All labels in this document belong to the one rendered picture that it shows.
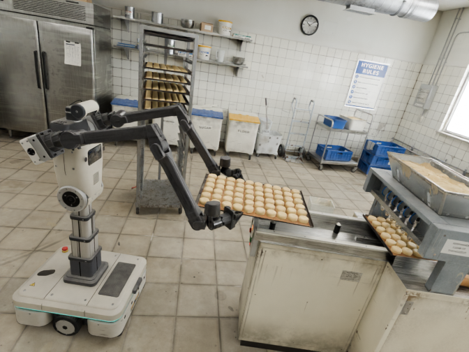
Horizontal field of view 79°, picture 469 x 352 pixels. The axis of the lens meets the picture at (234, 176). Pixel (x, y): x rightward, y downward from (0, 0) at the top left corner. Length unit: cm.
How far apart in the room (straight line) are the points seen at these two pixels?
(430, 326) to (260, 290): 87
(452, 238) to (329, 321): 85
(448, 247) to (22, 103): 516
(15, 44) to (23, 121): 107
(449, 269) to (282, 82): 458
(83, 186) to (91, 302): 71
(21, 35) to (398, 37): 608
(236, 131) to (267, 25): 190
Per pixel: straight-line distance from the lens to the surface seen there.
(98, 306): 198
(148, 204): 311
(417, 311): 178
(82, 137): 138
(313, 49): 578
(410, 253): 177
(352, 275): 175
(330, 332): 204
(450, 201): 157
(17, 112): 536
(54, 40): 494
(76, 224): 191
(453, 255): 161
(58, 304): 207
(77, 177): 167
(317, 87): 588
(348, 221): 191
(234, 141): 503
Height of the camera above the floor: 171
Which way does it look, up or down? 23 degrees down
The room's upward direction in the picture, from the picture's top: 10 degrees clockwise
